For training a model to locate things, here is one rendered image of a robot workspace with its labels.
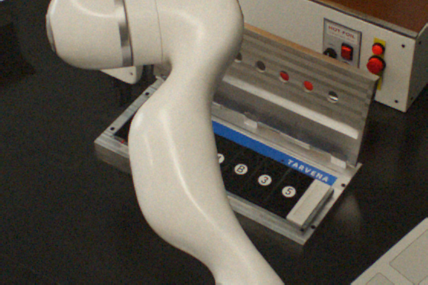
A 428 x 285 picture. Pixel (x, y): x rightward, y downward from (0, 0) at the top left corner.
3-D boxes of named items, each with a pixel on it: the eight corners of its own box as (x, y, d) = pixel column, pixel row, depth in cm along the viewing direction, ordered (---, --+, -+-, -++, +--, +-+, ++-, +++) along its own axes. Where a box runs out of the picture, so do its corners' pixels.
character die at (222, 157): (190, 175, 169) (190, 170, 168) (222, 140, 175) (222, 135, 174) (213, 186, 167) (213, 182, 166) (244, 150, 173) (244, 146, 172)
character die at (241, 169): (214, 186, 167) (213, 182, 166) (244, 150, 173) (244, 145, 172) (237, 198, 165) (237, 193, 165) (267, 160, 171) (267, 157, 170)
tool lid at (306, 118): (158, -9, 174) (164, -12, 175) (152, 81, 184) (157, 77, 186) (375, 80, 157) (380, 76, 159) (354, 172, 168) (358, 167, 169)
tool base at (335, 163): (95, 150, 176) (92, 137, 174) (163, 81, 188) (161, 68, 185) (303, 253, 160) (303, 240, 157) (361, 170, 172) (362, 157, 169)
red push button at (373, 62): (363, 72, 176) (364, 58, 173) (368, 66, 177) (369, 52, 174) (380, 79, 174) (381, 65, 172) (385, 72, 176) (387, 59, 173)
